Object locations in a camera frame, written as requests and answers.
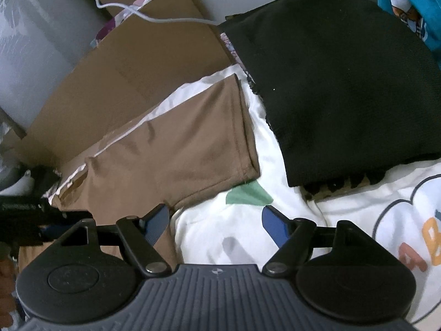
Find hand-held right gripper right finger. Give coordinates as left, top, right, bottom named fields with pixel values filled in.
left=262, top=205, right=383, bottom=278

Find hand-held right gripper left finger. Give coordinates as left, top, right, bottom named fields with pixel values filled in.
left=57, top=203, right=173, bottom=278

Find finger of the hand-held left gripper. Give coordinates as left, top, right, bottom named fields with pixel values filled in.
left=39, top=210, right=93, bottom=228
left=39, top=226, right=74, bottom=242

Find brown printed t-shirt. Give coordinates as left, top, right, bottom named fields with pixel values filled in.
left=17, top=74, right=260, bottom=273

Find person's left hand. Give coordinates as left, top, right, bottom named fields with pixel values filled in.
left=0, top=257, right=18, bottom=318

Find white cartoon-print bed sheet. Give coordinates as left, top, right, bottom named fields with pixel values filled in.
left=48, top=64, right=441, bottom=328

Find black folded garment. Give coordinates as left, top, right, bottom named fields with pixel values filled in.
left=217, top=0, right=441, bottom=201

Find brown cardboard sheet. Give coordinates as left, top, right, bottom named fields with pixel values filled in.
left=15, top=0, right=242, bottom=183

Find purple floral bag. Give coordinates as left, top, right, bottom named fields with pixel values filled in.
left=91, top=0, right=162, bottom=47

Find blue printed cloth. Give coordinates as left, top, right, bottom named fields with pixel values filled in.
left=375, top=0, right=441, bottom=70

